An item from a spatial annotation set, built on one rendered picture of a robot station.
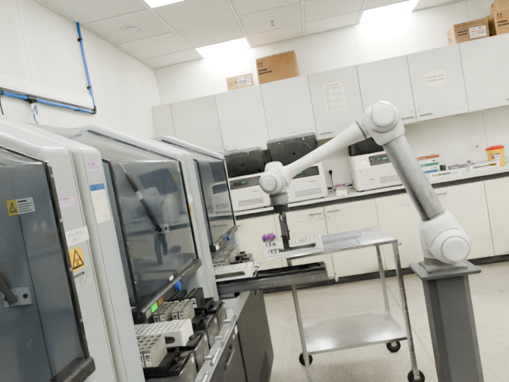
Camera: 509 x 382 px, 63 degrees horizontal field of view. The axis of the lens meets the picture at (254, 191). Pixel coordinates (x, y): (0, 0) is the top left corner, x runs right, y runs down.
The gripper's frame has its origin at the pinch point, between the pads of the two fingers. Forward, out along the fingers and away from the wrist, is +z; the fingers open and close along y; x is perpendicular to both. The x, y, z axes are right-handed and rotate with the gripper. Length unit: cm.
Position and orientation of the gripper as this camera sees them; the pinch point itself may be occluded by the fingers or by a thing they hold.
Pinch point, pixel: (287, 243)
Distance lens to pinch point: 212.9
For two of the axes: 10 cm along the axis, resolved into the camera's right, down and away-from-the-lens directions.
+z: 1.7, 9.8, 0.5
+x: -9.7, 1.6, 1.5
